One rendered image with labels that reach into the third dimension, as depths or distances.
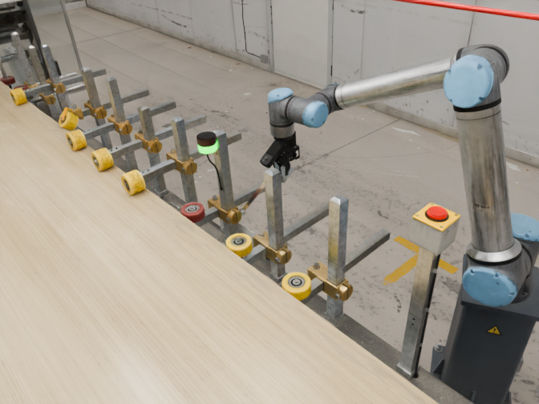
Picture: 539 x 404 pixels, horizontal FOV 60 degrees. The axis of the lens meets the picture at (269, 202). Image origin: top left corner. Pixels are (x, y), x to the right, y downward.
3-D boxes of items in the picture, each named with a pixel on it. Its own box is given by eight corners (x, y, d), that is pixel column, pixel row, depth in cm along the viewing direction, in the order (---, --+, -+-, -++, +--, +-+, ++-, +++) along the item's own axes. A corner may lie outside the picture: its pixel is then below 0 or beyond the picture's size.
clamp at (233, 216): (220, 205, 173) (218, 194, 170) (242, 220, 165) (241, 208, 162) (207, 212, 170) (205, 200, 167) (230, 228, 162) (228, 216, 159)
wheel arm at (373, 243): (381, 236, 155) (382, 227, 152) (390, 241, 153) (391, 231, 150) (287, 306, 132) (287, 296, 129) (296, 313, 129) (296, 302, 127)
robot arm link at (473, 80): (532, 283, 145) (513, 40, 116) (516, 318, 134) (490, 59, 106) (482, 275, 155) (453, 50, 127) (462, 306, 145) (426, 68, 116)
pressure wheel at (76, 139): (88, 144, 197) (84, 147, 204) (80, 127, 196) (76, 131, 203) (75, 149, 194) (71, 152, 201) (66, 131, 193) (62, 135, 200)
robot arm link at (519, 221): (538, 259, 158) (553, 217, 148) (524, 288, 148) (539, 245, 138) (492, 242, 166) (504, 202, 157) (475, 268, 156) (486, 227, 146)
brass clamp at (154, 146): (147, 139, 199) (145, 129, 197) (164, 150, 191) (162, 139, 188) (135, 145, 196) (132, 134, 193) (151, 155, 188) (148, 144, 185)
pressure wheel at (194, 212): (199, 224, 169) (195, 197, 162) (212, 233, 163) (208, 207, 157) (180, 233, 164) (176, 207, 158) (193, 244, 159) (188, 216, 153)
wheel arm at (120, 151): (202, 120, 211) (201, 113, 209) (207, 123, 209) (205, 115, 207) (99, 160, 184) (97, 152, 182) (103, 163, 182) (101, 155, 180)
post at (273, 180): (279, 283, 162) (272, 164, 135) (285, 288, 160) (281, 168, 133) (272, 288, 161) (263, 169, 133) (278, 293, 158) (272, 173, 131)
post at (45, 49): (73, 127, 270) (46, 43, 243) (75, 128, 268) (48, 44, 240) (66, 129, 268) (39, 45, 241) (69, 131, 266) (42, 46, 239)
